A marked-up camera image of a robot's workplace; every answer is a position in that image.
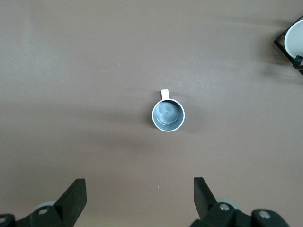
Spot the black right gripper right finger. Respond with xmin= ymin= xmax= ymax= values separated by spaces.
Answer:
xmin=189 ymin=176 xmax=253 ymax=227

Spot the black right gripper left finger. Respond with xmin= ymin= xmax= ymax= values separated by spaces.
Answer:
xmin=14 ymin=178 xmax=88 ymax=227

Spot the grey mug with white handle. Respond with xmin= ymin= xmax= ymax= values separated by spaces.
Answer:
xmin=151 ymin=88 xmax=186 ymax=132

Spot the black wire rack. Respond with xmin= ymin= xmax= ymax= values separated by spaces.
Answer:
xmin=274 ymin=15 xmax=303 ymax=77

